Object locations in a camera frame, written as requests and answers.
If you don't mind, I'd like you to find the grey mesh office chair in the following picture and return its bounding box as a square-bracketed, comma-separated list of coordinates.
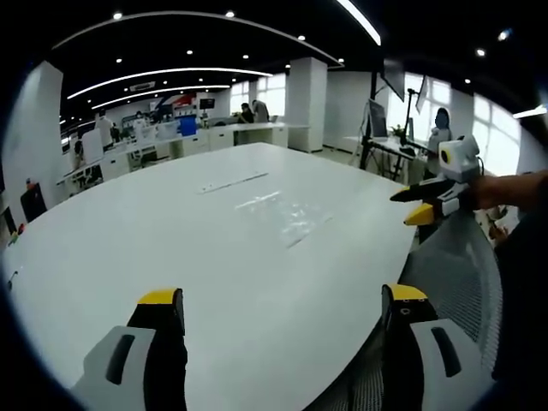
[316, 209, 504, 411]

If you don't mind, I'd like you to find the black chair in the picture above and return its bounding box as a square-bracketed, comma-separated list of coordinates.
[20, 182, 49, 223]

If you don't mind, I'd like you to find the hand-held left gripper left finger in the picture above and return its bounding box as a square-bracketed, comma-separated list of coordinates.
[70, 287, 188, 411]

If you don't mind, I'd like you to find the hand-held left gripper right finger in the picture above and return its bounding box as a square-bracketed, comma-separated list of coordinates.
[380, 282, 493, 411]

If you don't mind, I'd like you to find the person's right hand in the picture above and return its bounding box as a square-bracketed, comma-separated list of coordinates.
[469, 174, 520, 211]

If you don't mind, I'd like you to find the black frame desk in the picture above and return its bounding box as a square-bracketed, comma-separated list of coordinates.
[358, 135, 430, 182]

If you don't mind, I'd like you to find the hanging black monitor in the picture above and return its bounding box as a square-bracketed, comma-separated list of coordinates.
[379, 58, 406, 103]

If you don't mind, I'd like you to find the desk computer monitor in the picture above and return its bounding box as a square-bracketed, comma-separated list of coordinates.
[366, 99, 389, 139]

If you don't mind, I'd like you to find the person's dark clothing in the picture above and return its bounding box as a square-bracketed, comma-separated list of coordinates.
[491, 205, 548, 383]

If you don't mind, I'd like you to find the table cable cover strip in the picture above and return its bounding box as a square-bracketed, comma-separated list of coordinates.
[197, 171, 270, 195]

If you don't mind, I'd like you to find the clear resealable plastic bag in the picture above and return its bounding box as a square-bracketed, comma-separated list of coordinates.
[234, 191, 335, 249]

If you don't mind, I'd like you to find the white office desk row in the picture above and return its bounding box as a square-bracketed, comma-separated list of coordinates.
[57, 122, 310, 185]

